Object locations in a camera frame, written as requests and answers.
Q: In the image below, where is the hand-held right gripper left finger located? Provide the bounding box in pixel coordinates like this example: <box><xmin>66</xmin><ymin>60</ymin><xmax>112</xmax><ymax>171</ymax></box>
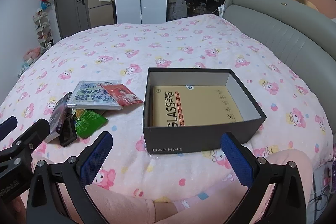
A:
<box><xmin>26</xmin><ymin>131</ymin><xmax>114</xmax><ymax>224</ymax></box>

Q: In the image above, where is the tan flat screen protector package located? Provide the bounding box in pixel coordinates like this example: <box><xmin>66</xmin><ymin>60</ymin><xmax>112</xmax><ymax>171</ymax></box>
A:
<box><xmin>152</xmin><ymin>85</ymin><xmax>244</xmax><ymax>128</ymax></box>

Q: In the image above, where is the green and yellow snack packet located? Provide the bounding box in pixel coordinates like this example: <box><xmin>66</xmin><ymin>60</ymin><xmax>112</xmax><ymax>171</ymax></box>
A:
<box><xmin>71</xmin><ymin>108</ymin><xmax>109</xmax><ymax>139</ymax></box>

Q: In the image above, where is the pink plush toy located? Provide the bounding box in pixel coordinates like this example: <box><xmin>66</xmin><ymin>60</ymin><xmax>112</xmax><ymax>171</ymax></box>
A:
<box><xmin>23</xmin><ymin>46</ymin><xmax>41</xmax><ymax>60</ymax></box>

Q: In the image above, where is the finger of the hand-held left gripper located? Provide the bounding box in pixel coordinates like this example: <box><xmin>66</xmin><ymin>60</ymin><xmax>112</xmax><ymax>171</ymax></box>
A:
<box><xmin>0</xmin><ymin>119</ymin><xmax>50</xmax><ymax>180</ymax></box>
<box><xmin>0</xmin><ymin>116</ymin><xmax>18</xmax><ymax>142</ymax></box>

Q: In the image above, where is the black cardboard box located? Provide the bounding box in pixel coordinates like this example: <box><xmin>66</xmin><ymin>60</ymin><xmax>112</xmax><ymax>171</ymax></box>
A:
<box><xmin>142</xmin><ymin>67</ymin><xmax>267</xmax><ymax>155</ymax></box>

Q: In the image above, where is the red photo card packet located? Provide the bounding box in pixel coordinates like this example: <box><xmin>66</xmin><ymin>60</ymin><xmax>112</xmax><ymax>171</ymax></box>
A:
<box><xmin>102</xmin><ymin>84</ymin><xmax>143</xmax><ymax>107</ymax></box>

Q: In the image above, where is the dark purple packet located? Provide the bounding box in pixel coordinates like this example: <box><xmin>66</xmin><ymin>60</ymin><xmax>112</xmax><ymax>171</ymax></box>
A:
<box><xmin>60</xmin><ymin>117</ymin><xmax>78</xmax><ymax>147</ymax></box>

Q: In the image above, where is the grey padded headboard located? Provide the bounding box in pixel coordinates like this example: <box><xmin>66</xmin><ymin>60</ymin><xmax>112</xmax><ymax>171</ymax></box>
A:
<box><xmin>222</xmin><ymin>0</ymin><xmax>336</xmax><ymax>132</ymax></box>

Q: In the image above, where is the beige drawer cabinet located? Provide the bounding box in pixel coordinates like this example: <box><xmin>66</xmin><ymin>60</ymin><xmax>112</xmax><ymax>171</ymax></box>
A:
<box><xmin>87</xmin><ymin>0</ymin><xmax>116</xmax><ymax>29</ymax></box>

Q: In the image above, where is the pink cartoon printed blanket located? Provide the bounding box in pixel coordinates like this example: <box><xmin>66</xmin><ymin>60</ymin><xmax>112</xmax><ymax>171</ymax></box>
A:
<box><xmin>0</xmin><ymin>14</ymin><xmax>328</xmax><ymax>203</ymax></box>

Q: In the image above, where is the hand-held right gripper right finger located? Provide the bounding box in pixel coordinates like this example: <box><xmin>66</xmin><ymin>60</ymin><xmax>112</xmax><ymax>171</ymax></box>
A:
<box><xmin>220</xmin><ymin>132</ymin><xmax>311</xmax><ymax>224</ymax></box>

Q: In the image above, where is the clear-wrapped cartoon picture package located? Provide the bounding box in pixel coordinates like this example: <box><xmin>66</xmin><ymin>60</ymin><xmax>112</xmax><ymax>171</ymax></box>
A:
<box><xmin>66</xmin><ymin>80</ymin><xmax>123</xmax><ymax>110</ymax></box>

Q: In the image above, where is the white rack shelf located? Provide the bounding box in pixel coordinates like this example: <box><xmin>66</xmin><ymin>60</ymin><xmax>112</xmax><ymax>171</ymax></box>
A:
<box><xmin>33</xmin><ymin>12</ymin><xmax>54</xmax><ymax>48</ymax></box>

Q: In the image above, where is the black screen protector box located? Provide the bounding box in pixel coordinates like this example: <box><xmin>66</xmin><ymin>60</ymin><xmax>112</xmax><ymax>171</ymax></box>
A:
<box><xmin>43</xmin><ymin>91</ymin><xmax>73</xmax><ymax>144</ymax></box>

